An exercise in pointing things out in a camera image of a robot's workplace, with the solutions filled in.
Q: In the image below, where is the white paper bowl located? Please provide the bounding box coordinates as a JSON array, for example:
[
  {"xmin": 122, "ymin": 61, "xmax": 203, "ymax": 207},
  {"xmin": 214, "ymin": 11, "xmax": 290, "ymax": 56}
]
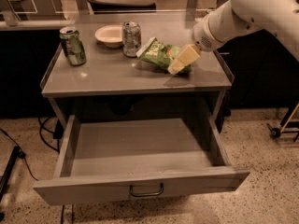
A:
[{"xmin": 95, "ymin": 25, "xmax": 122, "ymax": 48}]

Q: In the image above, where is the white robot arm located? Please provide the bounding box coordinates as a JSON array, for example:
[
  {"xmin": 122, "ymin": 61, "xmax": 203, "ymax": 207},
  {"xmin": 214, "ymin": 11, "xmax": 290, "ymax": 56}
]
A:
[{"xmin": 168, "ymin": 0, "xmax": 299, "ymax": 75}]

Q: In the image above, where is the green soda can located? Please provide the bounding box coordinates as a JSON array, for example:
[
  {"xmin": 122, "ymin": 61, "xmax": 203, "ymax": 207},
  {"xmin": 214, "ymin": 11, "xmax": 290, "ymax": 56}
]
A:
[{"xmin": 60, "ymin": 26, "xmax": 86, "ymax": 66}]

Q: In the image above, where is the wheeled cart base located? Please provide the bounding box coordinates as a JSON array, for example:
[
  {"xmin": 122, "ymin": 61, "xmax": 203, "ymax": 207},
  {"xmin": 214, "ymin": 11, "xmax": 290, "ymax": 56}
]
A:
[{"xmin": 267, "ymin": 102, "xmax": 299, "ymax": 142}]

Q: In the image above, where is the open grey top drawer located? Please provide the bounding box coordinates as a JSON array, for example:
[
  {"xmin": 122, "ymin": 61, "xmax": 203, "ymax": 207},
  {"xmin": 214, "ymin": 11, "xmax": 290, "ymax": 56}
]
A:
[{"xmin": 34, "ymin": 108, "xmax": 249, "ymax": 205}]

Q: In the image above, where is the black stand leg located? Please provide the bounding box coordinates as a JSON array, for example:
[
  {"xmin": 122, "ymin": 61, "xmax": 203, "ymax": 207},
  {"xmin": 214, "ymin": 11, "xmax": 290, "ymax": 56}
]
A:
[{"xmin": 0, "ymin": 147, "xmax": 25, "ymax": 201}]

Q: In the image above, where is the grey metal cabinet table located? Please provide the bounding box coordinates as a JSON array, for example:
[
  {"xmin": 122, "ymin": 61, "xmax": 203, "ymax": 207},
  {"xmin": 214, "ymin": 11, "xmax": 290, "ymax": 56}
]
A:
[{"xmin": 41, "ymin": 11, "xmax": 234, "ymax": 117}]

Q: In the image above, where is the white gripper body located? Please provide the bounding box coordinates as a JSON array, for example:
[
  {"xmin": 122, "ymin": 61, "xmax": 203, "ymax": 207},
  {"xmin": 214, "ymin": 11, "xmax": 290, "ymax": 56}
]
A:
[{"xmin": 192, "ymin": 15, "xmax": 223, "ymax": 52}]

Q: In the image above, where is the metal drawer handle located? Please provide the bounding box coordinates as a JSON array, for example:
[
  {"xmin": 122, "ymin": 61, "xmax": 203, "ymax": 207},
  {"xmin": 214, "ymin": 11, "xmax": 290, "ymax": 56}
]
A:
[{"xmin": 129, "ymin": 183, "xmax": 164, "ymax": 198}]

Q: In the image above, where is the black floor cable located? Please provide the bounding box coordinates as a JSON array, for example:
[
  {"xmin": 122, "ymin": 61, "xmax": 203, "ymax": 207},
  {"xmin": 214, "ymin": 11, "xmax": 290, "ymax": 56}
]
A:
[{"xmin": 37, "ymin": 115, "xmax": 64, "ymax": 154}]

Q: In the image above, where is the green jalapeno chip bag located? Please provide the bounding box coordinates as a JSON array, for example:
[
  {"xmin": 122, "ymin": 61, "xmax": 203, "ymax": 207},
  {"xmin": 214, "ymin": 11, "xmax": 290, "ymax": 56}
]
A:
[{"xmin": 136, "ymin": 37, "xmax": 181, "ymax": 71}]

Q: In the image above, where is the silver soda can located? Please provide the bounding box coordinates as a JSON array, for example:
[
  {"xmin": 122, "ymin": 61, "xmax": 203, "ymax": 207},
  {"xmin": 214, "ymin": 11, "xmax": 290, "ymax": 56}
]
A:
[{"xmin": 122, "ymin": 21, "xmax": 141, "ymax": 57}]

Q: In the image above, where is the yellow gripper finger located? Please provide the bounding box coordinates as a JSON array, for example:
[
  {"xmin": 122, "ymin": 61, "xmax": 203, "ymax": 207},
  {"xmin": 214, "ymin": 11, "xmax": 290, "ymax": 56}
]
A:
[
  {"xmin": 167, "ymin": 59, "xmax": 185, "ymax": 75},
  {"xmin": 178, "ymin": 44, "xmax": 201, "ymax": 65}
]

